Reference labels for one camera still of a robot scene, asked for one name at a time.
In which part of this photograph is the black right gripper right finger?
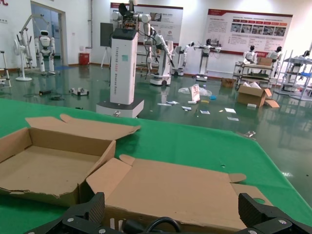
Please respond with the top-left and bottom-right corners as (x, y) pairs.
(237, 192), (312, 234)

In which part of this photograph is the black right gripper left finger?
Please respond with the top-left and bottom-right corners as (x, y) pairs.
(24, 192), (108, 234)

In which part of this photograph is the open brown cardboard box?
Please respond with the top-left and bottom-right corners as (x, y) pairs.
(0, 113), (141, 208)
(85, 154), (273, 232)

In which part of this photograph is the small printed cardboard box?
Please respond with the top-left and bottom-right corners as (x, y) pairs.
(221, 78), (236, 88)

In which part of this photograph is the large open cardboard carton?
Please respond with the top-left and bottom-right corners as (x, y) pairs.
(236, 82), (280, 108)

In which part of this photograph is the white floor device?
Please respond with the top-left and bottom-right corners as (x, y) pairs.
(69, 86), (90, 96)

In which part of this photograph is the clear plastic bag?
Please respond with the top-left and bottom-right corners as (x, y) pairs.
(177, 84), (213, 97)

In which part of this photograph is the white bag with red print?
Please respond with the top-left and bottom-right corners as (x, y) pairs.
(190, 84), (202, 104)

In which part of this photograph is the white-blue packet pile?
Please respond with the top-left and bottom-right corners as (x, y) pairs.
(157, 99), (180, 106)

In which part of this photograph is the metal rack cart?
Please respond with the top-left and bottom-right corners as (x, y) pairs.
(234, 60), (273, 88)

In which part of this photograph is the red bin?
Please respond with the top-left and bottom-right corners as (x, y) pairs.
(78, 52), (90, 66)

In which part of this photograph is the white humanoid torso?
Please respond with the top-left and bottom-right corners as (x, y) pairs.
(243, 45), (258, 65)
(268, 46), (283, 74)

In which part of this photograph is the white robot with outstretched arms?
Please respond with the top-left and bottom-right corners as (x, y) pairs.
(194, 38), (221, 81)

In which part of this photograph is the white humanoid on wheeled base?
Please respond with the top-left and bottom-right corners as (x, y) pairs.
(149, 26), (176, 86)

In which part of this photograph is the metal step ladder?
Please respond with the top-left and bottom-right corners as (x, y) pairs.
(0, 50), (12, 88)

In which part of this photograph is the white standing fan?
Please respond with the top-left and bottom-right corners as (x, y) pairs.
(13, 35), (33, 81)

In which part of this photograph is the white robot with screen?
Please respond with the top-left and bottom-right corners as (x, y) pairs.
(172, 41), (190, 76)

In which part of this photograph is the white standing humanoid robot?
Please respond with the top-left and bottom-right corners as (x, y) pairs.
(34, 29), (57, 75)

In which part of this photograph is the black display on stand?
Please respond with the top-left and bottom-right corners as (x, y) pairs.
(99, 22), (114, 69)

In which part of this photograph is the black power cable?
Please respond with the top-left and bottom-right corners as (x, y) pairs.
(109, 216), (181, 234)

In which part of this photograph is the grey metal shelf frame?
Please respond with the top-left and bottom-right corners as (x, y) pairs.
(274, 50), (312, 100)

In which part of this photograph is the glass door with frame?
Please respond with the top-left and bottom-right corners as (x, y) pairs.
(30, 0), (68, 67)

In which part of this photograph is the red-trimmed wall poster board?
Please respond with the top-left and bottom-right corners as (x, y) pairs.
(110, 2), (184, 46)
(207, 8), (293, 53)

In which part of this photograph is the grey wall pipe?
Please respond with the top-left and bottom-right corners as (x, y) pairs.
(90, 0), (95, 49)

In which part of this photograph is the white hoist frame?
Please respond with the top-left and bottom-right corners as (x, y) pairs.
(19, 13), (49, 70)

